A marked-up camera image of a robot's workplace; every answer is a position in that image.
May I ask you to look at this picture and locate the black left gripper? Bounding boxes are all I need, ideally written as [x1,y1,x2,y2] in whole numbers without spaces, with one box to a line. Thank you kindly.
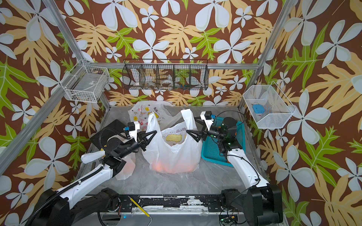
[118,129,155,160]

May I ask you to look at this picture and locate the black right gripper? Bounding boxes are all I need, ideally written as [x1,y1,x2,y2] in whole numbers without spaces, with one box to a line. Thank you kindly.
[189,118,227,145]

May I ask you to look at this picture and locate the white printed plastic bag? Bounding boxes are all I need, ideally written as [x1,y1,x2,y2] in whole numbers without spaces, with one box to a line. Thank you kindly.
[80,149,136,181]

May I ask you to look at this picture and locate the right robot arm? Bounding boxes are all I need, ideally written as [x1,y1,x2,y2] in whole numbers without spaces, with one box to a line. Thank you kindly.
[187,111,283,226]

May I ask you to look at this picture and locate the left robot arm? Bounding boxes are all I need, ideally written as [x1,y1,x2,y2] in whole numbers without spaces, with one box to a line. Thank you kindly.
[25,122,157,226]

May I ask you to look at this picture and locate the teal plastic basket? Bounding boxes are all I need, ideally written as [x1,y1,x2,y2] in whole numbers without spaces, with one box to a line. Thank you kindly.
[201,116,245,167]

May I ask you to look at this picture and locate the black plastic tool case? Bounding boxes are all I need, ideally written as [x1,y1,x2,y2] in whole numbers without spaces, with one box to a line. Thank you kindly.
[90,120,126,150]

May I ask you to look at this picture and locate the blue object in basket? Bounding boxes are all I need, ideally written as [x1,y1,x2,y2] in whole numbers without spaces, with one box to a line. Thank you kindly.
[252,104,265,115]

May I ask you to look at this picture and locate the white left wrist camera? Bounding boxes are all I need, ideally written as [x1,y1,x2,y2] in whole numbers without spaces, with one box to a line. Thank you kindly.
[123,121,140,141]

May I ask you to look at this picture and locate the black wire basket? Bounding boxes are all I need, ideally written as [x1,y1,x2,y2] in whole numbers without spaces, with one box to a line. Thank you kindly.
[121,59,209,90]

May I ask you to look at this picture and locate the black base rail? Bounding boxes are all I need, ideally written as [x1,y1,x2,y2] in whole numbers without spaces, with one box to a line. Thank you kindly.
[118,194,232,213]

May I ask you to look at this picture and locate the white wire basket right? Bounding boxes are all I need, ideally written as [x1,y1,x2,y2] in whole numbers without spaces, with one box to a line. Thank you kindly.
[243,82,297,130]

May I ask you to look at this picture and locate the white wire basket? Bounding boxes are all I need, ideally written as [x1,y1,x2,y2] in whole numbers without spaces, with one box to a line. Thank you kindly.
[243,82,297,130]
[62,60,109,103]

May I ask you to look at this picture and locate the aluminium frame rear bar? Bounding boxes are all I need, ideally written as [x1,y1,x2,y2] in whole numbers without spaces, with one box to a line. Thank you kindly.
[86,62,259,70]

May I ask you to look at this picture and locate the white wire basket left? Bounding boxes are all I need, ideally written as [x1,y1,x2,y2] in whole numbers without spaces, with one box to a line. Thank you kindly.
[62,60,109,103]

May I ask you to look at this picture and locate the aluminium frame post left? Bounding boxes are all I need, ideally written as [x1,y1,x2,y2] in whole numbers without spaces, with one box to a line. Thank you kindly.
[44,1,110,110]

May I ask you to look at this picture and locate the aluminium frame post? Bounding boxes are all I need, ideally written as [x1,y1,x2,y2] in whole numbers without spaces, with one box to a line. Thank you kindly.
[237,0,298,109]
[44,1,110,110]

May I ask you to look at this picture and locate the aluminium frame post right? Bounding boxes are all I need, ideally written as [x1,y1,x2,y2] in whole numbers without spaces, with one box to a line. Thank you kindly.
[237,0,298,109]

